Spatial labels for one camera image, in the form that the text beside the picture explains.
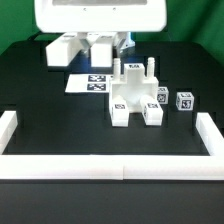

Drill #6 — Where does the white chair back frame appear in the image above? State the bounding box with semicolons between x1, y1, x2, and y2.
46;32;127;67

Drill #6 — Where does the white U-shaped fence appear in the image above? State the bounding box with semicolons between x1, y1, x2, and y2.
0;111;224;180

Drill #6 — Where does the white chair seat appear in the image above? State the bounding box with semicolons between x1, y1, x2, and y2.
109;57;159;113

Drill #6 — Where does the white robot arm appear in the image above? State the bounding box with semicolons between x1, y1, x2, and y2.
34;0;167;51

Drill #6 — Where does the small white marker cube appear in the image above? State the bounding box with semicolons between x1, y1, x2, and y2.
157;87;169;104

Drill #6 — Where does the white marker sheet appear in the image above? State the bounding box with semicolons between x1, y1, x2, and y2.
65;74;111;93

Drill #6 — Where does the right white marker cube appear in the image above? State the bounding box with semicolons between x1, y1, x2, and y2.
176;92;194;111

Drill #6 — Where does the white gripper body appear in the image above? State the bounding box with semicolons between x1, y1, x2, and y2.
34;0;167;33

